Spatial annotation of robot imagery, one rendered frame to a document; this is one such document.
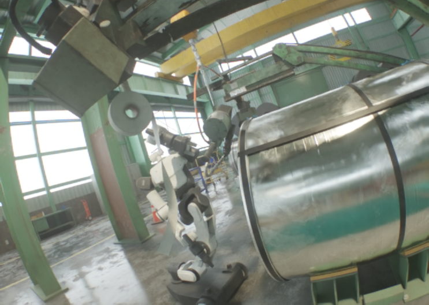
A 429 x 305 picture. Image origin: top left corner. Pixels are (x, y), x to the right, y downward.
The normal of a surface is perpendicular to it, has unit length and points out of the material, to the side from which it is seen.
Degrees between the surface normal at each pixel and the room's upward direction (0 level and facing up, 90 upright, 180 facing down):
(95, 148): 90
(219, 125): 115
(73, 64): 145
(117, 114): 90
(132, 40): 90
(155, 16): 130
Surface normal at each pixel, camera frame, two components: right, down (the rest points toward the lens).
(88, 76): 0.01, 0.84
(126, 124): 0.60, -0.23
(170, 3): 0.04, 0.63
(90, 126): -0.41, 0.11
